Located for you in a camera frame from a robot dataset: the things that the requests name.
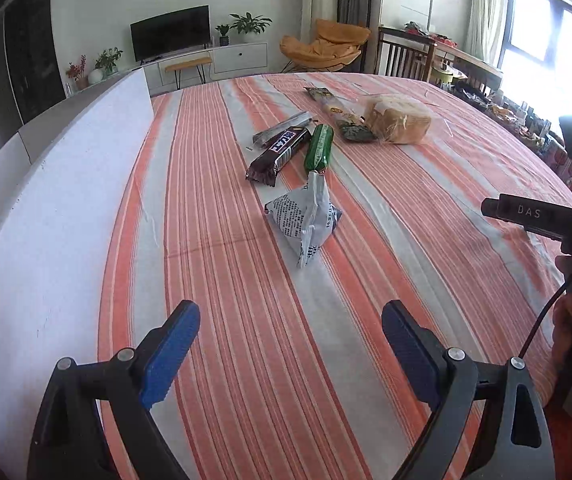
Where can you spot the white tv cabinet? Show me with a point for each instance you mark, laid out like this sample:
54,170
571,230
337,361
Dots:
241,57

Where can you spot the grey pyramid snack packet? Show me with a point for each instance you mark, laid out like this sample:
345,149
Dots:
301,215

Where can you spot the white cardboard box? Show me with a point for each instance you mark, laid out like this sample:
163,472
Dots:
55,210

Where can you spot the large leafy potted plant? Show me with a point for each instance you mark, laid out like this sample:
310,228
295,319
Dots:
250,25

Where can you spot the white curtain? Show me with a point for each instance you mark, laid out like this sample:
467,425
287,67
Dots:
486,10

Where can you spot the black television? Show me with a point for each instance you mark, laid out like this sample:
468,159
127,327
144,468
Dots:
170,32

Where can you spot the orange lounge chair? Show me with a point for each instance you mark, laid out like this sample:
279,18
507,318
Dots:
321,45

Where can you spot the window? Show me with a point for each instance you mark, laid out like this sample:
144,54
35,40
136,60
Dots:
551,45

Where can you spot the red flower arrangement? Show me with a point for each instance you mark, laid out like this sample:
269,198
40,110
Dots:
78,72

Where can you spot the wooden desk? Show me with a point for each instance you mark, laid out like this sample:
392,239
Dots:
461,52

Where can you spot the silver snack packet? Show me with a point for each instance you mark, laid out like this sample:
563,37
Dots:
276,132

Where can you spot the bagged bread loaf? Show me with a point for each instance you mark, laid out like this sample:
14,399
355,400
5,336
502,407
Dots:
398,117

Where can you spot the green snack bar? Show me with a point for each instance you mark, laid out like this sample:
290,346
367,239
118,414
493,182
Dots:
319,147

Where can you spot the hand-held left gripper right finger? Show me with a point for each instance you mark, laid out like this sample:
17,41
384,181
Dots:
408,355

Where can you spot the wooden stool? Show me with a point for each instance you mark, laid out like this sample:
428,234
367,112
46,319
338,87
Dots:
188,64

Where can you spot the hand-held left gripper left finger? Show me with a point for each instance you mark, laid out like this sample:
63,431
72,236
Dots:
170,355

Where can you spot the lizard print gummy packet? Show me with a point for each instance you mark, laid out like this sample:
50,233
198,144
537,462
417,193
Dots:
336,110

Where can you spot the dark brown chocolate bar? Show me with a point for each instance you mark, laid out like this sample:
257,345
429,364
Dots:
278,155

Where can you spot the white round vase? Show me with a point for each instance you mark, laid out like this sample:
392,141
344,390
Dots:
95,76

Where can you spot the small potted plant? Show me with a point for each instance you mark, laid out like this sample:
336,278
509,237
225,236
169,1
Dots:
223,35

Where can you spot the orange striped tablecloth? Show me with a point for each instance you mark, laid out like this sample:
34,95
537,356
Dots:
266,360

